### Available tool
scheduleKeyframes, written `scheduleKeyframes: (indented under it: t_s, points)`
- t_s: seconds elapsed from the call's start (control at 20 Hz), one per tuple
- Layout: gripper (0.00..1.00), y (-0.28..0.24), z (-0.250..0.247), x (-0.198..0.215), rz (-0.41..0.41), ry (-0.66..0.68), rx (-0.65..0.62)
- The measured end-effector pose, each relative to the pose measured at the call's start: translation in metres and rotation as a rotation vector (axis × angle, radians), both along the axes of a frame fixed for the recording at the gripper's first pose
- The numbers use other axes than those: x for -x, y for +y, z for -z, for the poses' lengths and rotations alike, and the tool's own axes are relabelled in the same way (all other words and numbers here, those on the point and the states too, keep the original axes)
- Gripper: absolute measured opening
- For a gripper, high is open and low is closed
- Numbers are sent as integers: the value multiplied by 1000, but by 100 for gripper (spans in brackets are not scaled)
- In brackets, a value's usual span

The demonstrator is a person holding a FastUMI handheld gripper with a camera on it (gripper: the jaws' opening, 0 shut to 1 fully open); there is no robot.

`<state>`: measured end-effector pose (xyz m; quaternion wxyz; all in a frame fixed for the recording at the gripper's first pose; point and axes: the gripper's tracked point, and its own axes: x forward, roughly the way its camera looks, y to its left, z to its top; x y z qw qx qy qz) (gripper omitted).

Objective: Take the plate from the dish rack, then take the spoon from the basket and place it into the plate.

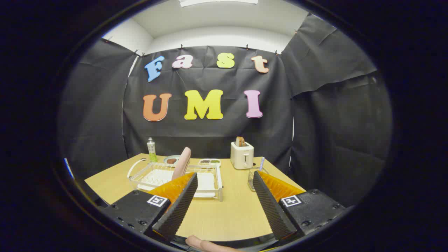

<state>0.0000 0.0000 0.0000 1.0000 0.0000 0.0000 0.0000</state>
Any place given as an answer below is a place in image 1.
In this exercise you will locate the teal plate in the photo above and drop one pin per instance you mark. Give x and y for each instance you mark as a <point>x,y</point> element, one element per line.
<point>166,159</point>

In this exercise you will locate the green liquid bottle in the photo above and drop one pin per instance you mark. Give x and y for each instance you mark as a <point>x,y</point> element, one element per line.
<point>152,154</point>

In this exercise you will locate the white toaster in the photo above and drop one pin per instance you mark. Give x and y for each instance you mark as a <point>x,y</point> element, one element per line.
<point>241,157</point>

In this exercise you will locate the brown meat piece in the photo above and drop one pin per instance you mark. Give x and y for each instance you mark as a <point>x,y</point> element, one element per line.
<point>171,161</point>

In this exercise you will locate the ceiling light panel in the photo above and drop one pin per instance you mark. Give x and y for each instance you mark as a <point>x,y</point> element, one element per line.
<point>217,2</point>

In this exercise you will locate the pink plate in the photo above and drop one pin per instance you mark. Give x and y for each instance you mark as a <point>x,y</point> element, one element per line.
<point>182,164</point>

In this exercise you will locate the white divided condiment dish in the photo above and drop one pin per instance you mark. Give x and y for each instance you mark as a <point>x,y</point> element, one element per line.
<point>209,164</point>

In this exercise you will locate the white ribbed drain tray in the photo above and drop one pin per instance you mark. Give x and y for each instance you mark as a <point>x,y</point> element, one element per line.
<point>154,176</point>

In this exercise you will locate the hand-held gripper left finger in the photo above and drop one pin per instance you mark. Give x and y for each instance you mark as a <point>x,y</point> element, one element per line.
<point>178,206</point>

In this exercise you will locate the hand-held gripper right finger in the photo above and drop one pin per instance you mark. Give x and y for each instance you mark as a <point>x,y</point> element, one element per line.
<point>271,206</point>

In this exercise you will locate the brown bread slice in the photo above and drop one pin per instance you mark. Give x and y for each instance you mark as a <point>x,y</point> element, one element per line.
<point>240,141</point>

